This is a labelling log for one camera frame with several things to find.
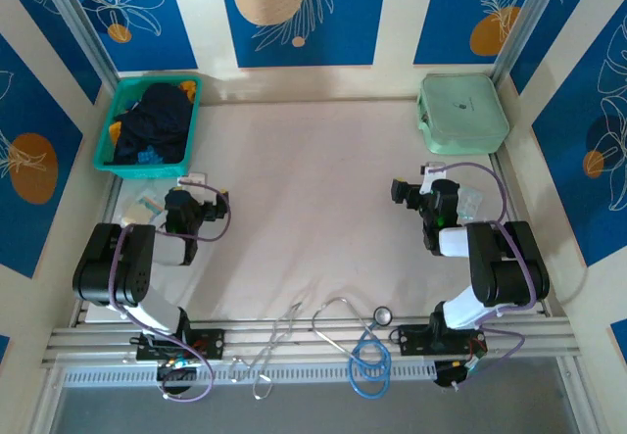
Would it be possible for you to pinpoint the navy t-shirt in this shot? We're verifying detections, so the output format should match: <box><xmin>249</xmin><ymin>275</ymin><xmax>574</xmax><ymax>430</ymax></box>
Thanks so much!
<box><xmin>113</xmin><ymin>82</ymin><xmax>193</xmax><ymax>166</ymax></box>

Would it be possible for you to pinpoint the clear plastic packet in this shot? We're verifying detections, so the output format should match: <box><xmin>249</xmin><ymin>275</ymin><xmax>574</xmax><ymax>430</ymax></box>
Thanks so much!
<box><xmin>120</xmin><ymin>188</ymin><xmax>168</xmax><ymax>227</ymax></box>
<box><xmin>455</xmin><ymin>186</ymin><xmax>484</xmax><ymax>222</ymax></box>

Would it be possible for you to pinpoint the teal plastic basket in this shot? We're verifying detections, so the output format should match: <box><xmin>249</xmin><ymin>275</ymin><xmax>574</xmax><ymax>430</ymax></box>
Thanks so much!
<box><xmin>92</xmin><ymin>74</ymin><xmax>204</xmax><ymax>180</ymax></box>

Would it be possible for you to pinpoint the mint green zip case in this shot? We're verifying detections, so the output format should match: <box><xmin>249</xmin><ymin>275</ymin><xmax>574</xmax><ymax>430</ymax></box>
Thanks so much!
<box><xmin>416</xmin><ymin>72</ymin><xmax>510</xmax><ymax>156</ymax></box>

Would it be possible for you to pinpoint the white table cover cloth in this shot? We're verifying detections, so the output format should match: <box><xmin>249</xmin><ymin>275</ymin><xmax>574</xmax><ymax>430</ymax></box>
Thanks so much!
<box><xmin>87</xmin><ymin>98</ymin><xmax>555</xmax><ymax>322</ymax></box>

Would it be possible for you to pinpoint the blue tube stethoscope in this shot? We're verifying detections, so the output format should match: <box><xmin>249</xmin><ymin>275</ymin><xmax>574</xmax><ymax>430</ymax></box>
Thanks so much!
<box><xmin>312</xmin><ymin>296</ymin><xmax>394</xmax><ymax>400</ymax></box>

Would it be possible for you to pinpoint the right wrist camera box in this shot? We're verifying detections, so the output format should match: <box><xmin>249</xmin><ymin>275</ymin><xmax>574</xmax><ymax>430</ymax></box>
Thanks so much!
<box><xmin>419</xmin><ymin>162</ymin><xmax>447</xmax><ymax>195</ymax></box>

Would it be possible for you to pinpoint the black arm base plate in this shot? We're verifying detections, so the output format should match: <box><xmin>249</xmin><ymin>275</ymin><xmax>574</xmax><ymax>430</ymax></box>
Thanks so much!
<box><xmin>134</xmin><ymin>328</ymin><xmax>226</xmax><ymax>362</ymax></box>
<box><xmin>391</xmin><ymin>323</ymin><xmax>489</xmax><ymax>357</ymax></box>

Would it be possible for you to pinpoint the aluminium frame rail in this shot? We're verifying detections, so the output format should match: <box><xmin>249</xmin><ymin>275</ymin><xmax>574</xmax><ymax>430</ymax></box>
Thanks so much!
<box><xmin>41</xmin><ymin>318</ymin><xmax>579</xmax><ymax>369</ymax></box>

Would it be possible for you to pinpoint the thin grey wire loop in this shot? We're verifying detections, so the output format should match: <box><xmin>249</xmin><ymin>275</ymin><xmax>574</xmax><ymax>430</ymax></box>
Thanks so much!
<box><xmin>228</xmin><ymin>299</ymin><xmax>313</xmax><ymax>401</ymax></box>

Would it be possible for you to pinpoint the blue floral wall poster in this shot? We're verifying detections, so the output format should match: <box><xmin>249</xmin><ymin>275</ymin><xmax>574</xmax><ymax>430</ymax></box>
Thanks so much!
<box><xmin>531</xmin><ymin>10</ymin><xmax>627</xmax><ymax>268</ymax></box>
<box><xmin>58</xmin><ymin>0</ymin><xmax>200</xmax><ymax>72</ymax></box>
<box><xmin>508</xmin><ymin>0</ymin><xmax>603</xmax><ymax>95</ymax></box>
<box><xmin>217</xmin><ymin>0</ymin><xmax>391</xmax><ymax>69</ymax></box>
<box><xmin>413</xmin><ymin>0</ymin><xmax>545</xmax><ymax>67</ymax></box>
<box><xmin>0</xmin><ymin>31</ymin><xmax>84</xmax><ymax>278</ymax></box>
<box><xmin>0</xmin><ymin>0</ymin><xmax>104</xmax><ymax>107</ymax></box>

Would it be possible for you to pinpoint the black controller with wires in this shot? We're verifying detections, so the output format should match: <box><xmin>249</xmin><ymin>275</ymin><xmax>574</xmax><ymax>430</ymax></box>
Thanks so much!
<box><xmin>155</xmin><ymin>359</ymin><xmax>202</xmax><ymax>394</ymax></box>
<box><xmin>433</xmin><ymin>358</ymin><xmax>479</xmax><ymax>390</ymax></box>

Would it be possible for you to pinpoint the slotted grey cable duct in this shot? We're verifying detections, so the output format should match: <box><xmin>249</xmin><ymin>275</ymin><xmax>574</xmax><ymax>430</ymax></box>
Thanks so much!
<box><xmin>61</xmin><ymin>362</ymin><xmax>440</xmax><ymax>389</ymax></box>

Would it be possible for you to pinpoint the aluminium corner post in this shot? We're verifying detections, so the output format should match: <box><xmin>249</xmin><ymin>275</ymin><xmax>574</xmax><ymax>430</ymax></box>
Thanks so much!
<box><xmin>492</xmin><ymin>0</ymin><xmax>572</xmax><ymax>87</ymax></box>
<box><xmin>36</xmin><ymin>0</ymin><xmax>121</xmax><ymax>82</ymax></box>

